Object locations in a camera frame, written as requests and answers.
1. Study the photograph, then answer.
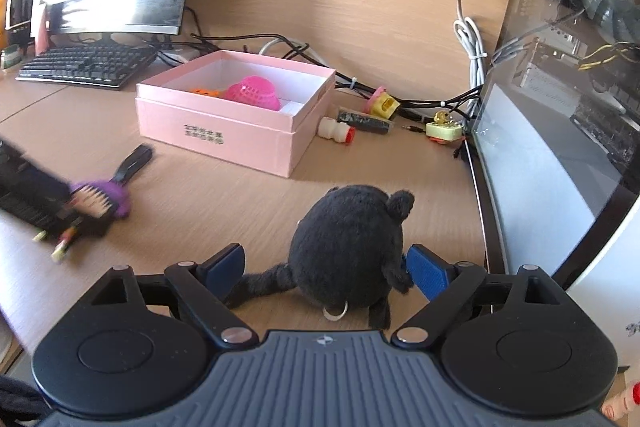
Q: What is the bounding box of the small green framed stand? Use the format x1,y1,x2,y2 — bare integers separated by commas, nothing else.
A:
0,44,23,70

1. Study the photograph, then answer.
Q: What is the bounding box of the pink plastic strainer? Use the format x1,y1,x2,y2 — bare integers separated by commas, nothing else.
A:
222,76,281,112

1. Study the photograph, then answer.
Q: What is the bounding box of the black plush toy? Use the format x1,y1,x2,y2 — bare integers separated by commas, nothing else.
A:
224,184,414,331

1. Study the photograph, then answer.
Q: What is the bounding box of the yellow red block toy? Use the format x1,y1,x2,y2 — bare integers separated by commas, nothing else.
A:
425,110,464,145

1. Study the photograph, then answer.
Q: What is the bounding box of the white red small bottle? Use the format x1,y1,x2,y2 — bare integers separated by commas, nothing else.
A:
317,117,356,145

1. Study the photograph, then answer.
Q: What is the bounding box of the black toy block bar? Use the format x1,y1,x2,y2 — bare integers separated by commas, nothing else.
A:
337,107,392,135

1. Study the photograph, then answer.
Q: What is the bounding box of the white power cable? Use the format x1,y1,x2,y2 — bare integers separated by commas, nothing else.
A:
418,0,490,103

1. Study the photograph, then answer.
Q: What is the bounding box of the purple cartoon girl figure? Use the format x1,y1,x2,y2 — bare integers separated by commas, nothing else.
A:
31,143,156,264

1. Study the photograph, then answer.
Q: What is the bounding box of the pink cardboard box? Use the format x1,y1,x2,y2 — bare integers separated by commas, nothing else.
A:
136,51,335,178

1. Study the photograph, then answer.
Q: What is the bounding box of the black white device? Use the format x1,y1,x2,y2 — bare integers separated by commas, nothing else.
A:
4,0,32,30

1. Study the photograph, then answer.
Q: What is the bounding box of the glass computer case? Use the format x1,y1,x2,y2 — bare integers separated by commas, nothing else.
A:
462,0,640,368

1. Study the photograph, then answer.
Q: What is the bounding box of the black keyboard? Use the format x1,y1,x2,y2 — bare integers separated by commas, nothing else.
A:
16,43,157,90

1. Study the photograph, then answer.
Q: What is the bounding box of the orange plastic pumpkin shell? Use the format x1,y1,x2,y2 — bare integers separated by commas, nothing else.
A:
189,88,224,98

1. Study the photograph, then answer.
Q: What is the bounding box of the yellow pink block cake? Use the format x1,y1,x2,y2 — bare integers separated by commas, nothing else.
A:
366,87,400,120

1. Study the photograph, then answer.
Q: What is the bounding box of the black cable bundle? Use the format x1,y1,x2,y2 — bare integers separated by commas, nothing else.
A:
154,5,484,118

